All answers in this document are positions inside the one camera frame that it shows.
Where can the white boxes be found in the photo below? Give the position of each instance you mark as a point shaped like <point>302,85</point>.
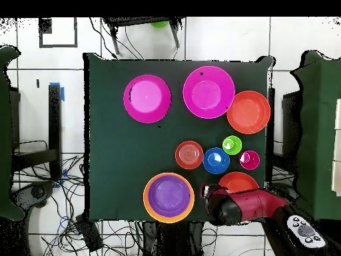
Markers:
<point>337,173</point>

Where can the orange bowl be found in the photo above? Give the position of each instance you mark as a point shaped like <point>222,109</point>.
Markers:
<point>170,220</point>

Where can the small red bowl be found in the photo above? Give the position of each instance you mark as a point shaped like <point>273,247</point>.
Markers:
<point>189,154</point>

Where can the black table frame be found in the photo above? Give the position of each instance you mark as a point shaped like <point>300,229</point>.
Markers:
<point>54,120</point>
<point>271,120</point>

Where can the dark green tablecloth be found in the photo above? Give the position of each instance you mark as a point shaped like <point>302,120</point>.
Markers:
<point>120,146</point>

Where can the blue tape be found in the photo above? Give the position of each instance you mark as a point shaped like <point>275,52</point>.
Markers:
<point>63,94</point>

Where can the pink bowl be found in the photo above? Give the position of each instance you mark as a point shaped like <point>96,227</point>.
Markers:
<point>146,98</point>
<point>207,92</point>

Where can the green cloth side table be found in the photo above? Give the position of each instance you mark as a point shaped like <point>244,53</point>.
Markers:
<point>319,133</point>
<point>5,106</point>

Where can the deep red-orange bowl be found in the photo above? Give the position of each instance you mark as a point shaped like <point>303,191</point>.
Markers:
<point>237,181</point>

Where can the black stool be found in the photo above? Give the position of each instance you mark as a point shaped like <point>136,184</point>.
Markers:
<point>138,20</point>

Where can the shallow red-orange bowl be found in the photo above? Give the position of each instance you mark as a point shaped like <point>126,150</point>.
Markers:
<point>249,112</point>

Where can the black office chair base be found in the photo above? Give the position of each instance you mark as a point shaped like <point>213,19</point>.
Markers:
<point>37,192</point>
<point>293,198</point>

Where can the red cup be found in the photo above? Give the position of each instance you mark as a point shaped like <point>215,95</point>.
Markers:
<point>249,160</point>

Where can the blue bowl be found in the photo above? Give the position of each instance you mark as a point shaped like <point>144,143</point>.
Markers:
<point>216,160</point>

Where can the black power strip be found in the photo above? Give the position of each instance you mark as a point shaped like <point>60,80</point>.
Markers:
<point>89,234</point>

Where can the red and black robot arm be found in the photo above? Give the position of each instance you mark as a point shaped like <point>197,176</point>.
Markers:
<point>255,205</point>

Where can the green cup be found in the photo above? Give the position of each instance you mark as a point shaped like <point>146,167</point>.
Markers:
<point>232,145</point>

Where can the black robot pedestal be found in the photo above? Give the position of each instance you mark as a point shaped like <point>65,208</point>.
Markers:
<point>170,240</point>

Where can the lime green bowl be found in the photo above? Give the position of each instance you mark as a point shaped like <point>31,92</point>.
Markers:
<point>159,24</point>

